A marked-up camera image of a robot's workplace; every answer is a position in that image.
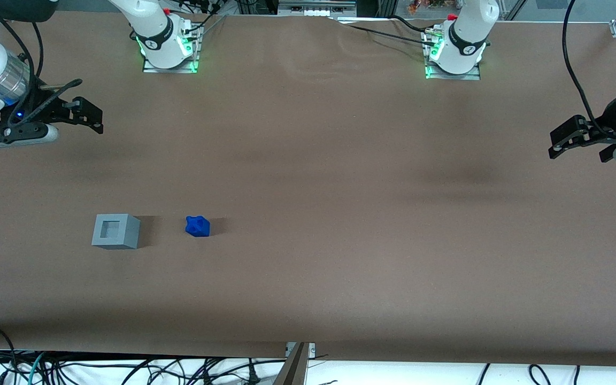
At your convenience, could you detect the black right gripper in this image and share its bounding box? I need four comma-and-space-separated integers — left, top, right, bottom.
0, 84, 104, 135

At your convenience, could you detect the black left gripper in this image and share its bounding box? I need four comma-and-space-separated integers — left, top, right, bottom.
548, 86, 616, 160

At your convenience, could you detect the blue plastic part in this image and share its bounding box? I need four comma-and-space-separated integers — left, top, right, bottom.
185, 215, 211, 238

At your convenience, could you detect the gray cube base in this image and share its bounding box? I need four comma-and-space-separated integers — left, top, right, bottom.
91, 213, 141, 250

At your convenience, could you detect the orange background clutter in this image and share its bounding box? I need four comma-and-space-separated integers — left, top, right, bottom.
407, 0, 449, 14

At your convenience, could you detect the brown table cover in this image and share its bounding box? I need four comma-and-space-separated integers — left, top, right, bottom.
0, 11, 616, 367

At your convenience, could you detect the white terminal block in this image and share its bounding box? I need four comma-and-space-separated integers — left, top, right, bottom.
279, 0, 357, 17

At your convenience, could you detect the gray slanted bar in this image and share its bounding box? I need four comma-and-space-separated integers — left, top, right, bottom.
273, 342, 310, 385

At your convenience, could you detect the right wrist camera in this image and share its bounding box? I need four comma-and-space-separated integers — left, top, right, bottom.
0, 123, 60, 149

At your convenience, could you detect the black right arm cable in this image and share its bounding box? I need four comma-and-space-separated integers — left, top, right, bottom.
0, 19, 47, 128

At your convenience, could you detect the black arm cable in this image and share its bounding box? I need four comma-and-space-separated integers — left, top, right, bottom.
0, 19, 47, 128
562, 0, 608, 137

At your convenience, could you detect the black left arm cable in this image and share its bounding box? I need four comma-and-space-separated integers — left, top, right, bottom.
562, 0, 608, 137

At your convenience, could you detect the black base cable bundle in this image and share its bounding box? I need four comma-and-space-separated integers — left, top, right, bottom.
177, 0, 228, 41

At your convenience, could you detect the short black table cable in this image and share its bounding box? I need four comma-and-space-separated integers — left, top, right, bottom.
388, 15, 438, 34

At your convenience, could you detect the long black table cable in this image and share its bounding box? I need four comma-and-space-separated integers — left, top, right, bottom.
339, 21, 437, 47

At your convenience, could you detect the teal floor cable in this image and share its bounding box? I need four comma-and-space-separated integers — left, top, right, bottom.
28, 351, 48, 385

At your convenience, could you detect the silver edge bracket plate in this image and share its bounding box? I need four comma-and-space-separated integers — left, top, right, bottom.
286, 342, 317, 359

